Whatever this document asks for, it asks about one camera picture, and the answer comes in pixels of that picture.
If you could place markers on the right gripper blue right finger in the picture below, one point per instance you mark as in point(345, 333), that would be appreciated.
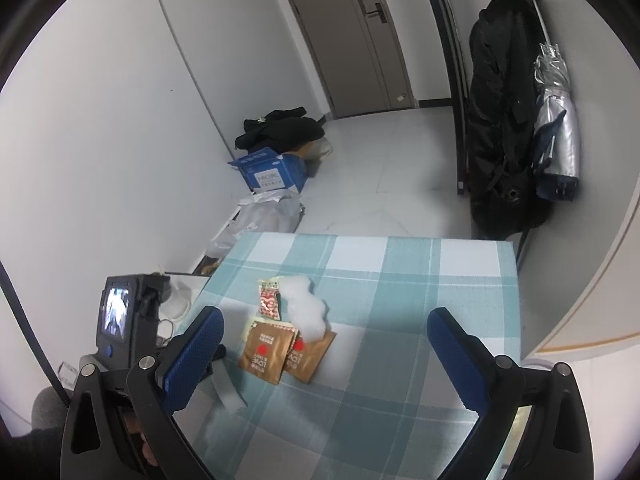
point(555, 443)

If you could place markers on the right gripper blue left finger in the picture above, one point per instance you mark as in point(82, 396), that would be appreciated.
point(120, 425)

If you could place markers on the red patterned snack packet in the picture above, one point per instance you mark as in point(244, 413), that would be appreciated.
point(269, 299)

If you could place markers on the brown snack packet front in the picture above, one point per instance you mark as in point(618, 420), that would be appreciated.
point(266, 349)

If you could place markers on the brown snack packet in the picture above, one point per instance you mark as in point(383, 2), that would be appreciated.
point(305, 357)
point(266, 349)

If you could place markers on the person's left hand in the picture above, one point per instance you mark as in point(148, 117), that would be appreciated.
point(134, 429)

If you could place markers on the grey plastic bag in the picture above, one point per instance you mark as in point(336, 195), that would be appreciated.
point(273, 211)

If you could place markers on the teal plaid tablecloth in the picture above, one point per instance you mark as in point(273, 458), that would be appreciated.
point(380, 405)

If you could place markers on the blue cardboard box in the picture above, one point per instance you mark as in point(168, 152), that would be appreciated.
point(265, 170)

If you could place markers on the black clothes pile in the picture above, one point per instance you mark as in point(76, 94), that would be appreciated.
point(280, 130)

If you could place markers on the black hanging coat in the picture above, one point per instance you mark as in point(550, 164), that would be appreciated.
point(500, 124)

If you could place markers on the silver folded umbrella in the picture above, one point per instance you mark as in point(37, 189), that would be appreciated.
point(556, 158)

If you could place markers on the grey brown door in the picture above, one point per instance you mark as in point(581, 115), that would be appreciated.
point(357, 53)

